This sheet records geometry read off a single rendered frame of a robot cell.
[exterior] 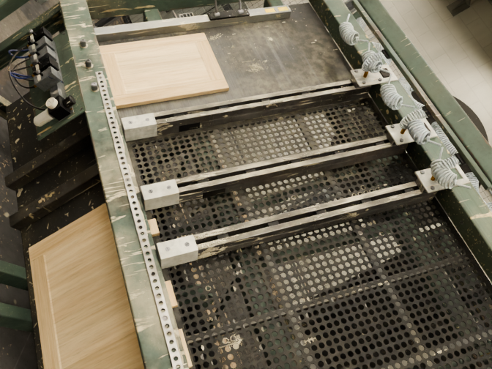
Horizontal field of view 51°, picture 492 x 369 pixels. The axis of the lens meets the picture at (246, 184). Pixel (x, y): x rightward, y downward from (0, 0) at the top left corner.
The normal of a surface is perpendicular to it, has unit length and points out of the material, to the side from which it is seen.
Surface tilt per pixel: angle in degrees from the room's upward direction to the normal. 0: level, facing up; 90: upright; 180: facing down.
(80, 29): 58
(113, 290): 90
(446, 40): 90
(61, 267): 90
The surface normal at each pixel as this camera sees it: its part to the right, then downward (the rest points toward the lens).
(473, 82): -0.33, -0.22
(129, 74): 0.11, -0.58
